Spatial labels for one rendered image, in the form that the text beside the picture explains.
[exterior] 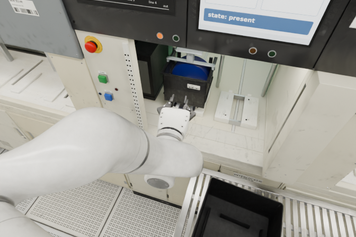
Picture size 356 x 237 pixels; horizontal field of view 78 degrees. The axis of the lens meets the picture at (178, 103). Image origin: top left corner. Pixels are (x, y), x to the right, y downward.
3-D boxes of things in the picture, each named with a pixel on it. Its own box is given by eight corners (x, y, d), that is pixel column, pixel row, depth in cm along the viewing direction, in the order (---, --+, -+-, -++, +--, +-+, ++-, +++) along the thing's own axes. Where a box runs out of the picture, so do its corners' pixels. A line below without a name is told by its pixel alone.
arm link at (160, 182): (182, 136, 64) (152, 134, 67) (174, 179, 55) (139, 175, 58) (186, 152, 70) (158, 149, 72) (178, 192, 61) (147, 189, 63)
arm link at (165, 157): (188, 126, 39) (205, 149, 67) (106, 121, 42) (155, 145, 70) (184, 180, 36) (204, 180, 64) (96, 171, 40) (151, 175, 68)
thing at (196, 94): (161, 104, 119) (158, 54, 97) (173, 81, 133) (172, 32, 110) (206, 114, 114) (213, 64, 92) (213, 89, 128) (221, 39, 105)
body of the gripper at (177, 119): (154, 142, 73) (162, 116, 81) (185, 146, 72) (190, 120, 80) (153, 128, 68) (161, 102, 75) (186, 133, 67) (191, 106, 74)
